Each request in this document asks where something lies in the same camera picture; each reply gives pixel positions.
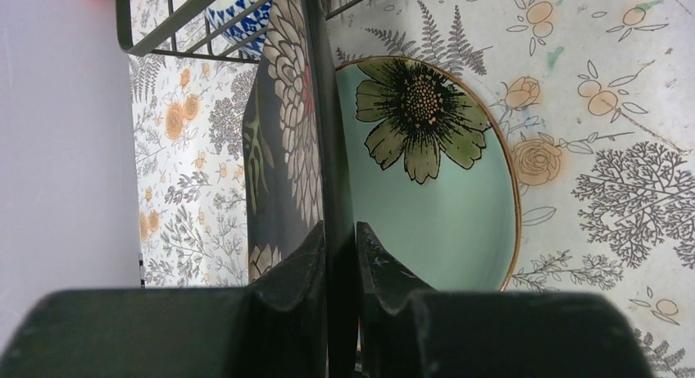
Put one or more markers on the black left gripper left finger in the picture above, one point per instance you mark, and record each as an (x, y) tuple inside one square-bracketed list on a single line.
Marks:
[(217, 332)]

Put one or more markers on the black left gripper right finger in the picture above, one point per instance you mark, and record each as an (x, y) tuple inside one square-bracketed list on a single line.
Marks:
[(409, 329)]

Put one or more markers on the mint green flower plate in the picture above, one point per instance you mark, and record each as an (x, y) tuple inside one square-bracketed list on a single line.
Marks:
[(430, 172)]

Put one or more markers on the black floral square plate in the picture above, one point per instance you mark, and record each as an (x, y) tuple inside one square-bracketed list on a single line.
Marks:
[(301, 233)]

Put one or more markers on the blue white patterned bowl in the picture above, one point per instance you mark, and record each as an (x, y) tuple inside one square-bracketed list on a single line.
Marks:
[(221, 12)]

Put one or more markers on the grey wire dish rack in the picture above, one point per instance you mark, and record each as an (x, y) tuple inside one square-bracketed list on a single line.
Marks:
[(181, 30)]

